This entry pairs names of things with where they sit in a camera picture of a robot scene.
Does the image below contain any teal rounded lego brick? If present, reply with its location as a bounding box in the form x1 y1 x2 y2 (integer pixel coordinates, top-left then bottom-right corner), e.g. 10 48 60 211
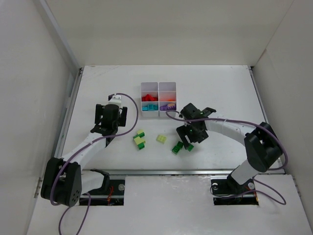
148 104 158 111

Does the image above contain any red rounded lego brick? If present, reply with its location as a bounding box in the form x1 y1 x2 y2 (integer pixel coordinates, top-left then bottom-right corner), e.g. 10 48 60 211
141 94 151 102

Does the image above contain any purple curved lego brick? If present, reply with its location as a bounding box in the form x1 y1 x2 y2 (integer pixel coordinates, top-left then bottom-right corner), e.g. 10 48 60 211
167 103 176 110

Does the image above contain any orange round lego piece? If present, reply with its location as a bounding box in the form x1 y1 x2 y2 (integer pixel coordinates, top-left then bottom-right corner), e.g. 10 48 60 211
160 96 176 102

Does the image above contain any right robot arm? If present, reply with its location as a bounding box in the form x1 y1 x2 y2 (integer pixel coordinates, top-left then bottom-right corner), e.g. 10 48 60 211
176 103 283 196

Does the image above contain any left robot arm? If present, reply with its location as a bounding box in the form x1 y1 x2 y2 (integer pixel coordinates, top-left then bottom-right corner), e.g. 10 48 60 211
41 104 128 207

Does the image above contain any green lego brick right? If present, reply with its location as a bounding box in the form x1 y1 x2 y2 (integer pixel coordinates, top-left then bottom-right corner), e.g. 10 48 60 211
186 144 194 152

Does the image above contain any green lego brick lower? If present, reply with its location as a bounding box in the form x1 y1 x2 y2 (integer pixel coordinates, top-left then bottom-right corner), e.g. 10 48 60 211
171 145 181 155

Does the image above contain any green and lime lego cluster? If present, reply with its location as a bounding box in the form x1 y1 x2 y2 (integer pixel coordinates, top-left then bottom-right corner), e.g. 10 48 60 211
133 129 146 150

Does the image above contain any lime square lego brick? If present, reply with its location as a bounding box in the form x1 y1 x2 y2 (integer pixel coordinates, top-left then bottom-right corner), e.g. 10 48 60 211
156 135 167 144

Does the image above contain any left white divided container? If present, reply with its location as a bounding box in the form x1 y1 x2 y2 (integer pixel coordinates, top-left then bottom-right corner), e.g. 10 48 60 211
140 82 159 118

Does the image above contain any white divided container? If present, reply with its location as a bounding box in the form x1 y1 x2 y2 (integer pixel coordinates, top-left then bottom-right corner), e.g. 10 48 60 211
158 82 177 118
140 82 159 118

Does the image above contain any right white divided container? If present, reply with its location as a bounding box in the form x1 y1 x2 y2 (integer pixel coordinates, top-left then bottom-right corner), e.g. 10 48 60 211
158 82 177 118

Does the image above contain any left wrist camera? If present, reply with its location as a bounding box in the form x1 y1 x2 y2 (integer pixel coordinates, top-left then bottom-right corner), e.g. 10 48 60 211
108 94 122 108

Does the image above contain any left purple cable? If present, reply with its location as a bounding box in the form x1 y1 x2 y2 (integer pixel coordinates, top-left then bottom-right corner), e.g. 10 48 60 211
49 92 141 235

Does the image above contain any purple cable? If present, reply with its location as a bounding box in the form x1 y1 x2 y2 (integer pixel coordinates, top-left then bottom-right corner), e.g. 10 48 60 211
49 92 141 235
165 110 289 206

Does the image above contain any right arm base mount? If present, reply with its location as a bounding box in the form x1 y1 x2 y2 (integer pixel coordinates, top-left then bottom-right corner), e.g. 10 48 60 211
210 179 259 206

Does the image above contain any aluminium rail front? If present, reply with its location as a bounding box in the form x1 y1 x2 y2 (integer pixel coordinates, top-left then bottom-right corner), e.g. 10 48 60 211
107 167 286 176

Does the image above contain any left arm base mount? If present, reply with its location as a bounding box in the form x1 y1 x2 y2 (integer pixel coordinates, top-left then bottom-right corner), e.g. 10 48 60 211
89 179 125 206

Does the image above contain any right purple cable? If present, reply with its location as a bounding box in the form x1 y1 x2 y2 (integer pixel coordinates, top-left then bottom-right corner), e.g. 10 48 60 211
165 110 289 206

